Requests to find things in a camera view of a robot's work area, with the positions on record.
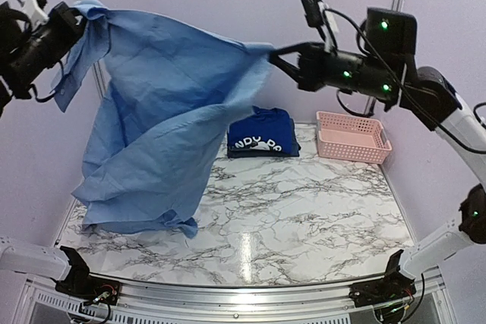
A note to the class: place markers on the light blue shirt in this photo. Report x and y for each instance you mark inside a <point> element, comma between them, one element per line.
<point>174,90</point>

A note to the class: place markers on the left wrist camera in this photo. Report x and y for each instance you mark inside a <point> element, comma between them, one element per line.
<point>34,9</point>

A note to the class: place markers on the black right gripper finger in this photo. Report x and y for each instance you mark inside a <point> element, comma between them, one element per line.
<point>301,48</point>
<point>290,70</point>

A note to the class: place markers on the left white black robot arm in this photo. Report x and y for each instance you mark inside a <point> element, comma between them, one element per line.
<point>40,160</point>

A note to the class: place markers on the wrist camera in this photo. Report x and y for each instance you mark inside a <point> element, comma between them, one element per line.
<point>316,18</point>
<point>34,9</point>

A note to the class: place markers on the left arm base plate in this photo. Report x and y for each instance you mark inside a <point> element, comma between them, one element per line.
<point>92,290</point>

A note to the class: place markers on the aluminium front rail frame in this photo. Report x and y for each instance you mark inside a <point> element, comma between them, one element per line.
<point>150,302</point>

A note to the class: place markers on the pink perforated plastic basket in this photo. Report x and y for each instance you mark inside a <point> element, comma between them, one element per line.
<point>351,138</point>

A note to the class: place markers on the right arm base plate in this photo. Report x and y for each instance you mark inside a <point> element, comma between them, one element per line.
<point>379,291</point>

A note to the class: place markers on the royal blue printed t-shirt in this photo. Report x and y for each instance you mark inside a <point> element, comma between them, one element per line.
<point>263,125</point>

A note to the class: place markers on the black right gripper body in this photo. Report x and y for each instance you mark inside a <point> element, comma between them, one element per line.
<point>370,79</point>

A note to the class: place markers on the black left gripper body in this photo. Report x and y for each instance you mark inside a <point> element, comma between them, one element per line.
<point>32,57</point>

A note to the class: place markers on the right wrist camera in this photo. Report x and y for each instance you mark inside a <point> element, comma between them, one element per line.
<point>316,18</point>

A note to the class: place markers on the folded dark blue garment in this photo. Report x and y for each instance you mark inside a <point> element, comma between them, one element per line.
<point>265,148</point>

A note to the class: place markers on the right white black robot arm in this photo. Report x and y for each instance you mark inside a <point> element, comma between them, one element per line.
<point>387,72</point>

